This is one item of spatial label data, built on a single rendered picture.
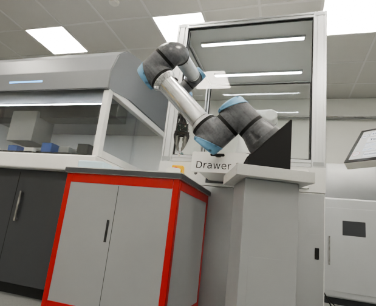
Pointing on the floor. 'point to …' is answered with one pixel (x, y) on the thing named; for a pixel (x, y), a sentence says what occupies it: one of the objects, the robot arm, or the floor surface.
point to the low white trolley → (127, 240)
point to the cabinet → (216, 255)
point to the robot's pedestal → (263, 235)
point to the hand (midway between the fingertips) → (180, 149)
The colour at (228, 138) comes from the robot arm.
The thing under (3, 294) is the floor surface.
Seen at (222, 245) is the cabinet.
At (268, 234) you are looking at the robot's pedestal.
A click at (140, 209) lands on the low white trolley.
